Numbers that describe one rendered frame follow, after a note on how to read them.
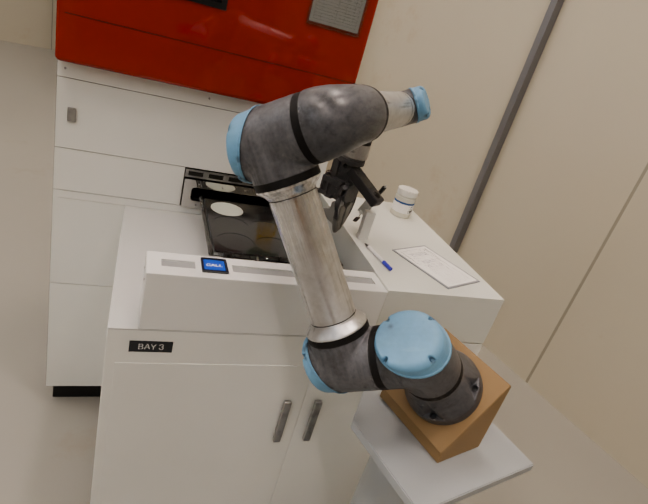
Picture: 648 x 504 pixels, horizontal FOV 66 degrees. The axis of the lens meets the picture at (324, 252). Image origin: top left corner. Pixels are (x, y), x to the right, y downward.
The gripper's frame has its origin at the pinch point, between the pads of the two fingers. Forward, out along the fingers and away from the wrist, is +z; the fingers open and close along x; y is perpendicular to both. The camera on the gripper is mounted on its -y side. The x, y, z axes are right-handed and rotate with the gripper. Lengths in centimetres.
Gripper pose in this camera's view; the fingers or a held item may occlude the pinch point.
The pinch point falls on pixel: (338, 229)
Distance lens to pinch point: 137.9
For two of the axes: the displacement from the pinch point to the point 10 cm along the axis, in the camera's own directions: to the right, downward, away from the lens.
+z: -2.6, 8.7, 4.2
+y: -8.1, -4.3, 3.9
